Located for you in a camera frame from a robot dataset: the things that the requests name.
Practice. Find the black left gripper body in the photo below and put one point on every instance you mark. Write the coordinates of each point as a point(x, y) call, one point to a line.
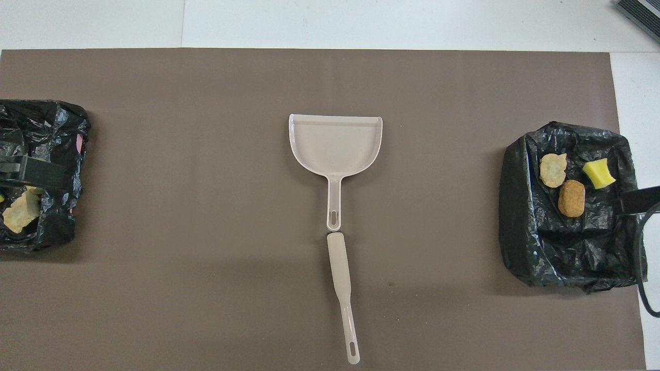
point(38, 174)

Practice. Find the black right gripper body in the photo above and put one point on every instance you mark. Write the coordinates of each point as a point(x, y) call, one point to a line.
point(642, 200)

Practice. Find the brown oblong bread roll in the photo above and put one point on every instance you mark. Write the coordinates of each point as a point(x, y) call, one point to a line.
point(571, 199)

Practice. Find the pale bread piece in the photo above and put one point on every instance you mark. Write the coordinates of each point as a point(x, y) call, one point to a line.
point(553, 171)

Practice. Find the beige plastic dustpan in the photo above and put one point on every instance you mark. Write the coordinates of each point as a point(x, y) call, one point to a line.
point(335, 147)

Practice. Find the beige brush with black bristles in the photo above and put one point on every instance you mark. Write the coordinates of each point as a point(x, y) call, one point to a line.
point(340, 268)

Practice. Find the black-bagged bin with pink spot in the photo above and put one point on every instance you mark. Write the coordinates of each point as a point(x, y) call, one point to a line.
point(51, 129)

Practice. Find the black-bagged trash bin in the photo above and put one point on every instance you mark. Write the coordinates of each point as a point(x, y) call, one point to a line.
point(536, 247)

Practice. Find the brown table mat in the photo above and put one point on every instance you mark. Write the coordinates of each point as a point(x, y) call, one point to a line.
point(154, 309)

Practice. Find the dark grey ribbed device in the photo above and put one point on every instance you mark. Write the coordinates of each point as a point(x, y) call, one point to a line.
point(642, 15)

